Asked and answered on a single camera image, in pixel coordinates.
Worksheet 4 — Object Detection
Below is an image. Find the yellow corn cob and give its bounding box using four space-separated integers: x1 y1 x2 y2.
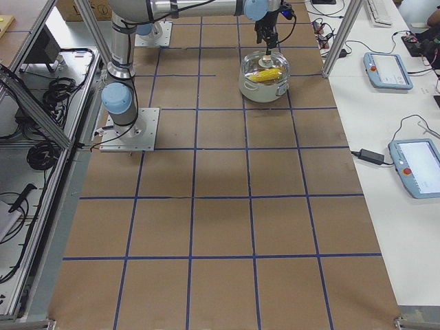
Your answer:
248 67 284 83

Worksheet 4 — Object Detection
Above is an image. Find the blue teach pendant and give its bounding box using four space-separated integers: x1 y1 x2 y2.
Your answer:
363 52 413 90
388 138 439 199

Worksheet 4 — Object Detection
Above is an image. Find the black gripper lid side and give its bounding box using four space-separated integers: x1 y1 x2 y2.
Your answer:
254 11 278 55

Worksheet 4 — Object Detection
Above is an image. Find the silver robot arm lid side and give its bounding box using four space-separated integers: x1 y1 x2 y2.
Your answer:
102 1 284 138

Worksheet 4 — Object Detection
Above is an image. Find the blue teach pendant near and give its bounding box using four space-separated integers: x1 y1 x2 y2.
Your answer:
388 138 439 199

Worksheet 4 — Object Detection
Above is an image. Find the brown cardboard box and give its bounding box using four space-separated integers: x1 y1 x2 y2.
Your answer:
56 0 113 22

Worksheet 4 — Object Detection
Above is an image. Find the blue teach pendant far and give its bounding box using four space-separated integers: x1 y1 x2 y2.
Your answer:
363 52 413 90

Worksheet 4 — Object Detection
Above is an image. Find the pale green cooking pot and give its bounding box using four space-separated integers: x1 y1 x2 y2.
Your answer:
239 68 290 103

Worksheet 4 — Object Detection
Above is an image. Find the glass pot lid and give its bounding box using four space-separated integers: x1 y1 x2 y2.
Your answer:
241 50 290 85

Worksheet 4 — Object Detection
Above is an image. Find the brown paper table mat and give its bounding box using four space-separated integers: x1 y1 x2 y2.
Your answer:
49 1 399 329

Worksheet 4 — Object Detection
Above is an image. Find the aluminium frame post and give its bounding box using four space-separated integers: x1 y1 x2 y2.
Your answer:
322 0 363 78

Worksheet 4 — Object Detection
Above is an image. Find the black power adapter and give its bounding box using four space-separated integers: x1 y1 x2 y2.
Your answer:
358 148 384 165

